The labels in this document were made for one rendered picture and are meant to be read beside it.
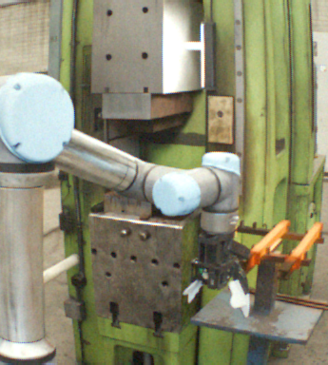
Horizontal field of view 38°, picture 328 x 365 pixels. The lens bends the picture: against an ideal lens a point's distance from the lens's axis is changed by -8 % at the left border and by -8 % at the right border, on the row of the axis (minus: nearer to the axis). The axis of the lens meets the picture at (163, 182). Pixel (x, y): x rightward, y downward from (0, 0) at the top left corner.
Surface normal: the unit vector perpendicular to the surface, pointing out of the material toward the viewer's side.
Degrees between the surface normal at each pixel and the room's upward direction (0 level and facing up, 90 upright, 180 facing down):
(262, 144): 90
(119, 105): 90
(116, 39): 90
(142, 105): 90
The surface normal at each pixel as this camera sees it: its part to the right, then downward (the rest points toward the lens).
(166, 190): -0.69, 0.16
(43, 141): 0.72, 0.04
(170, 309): -0.40, 0.21
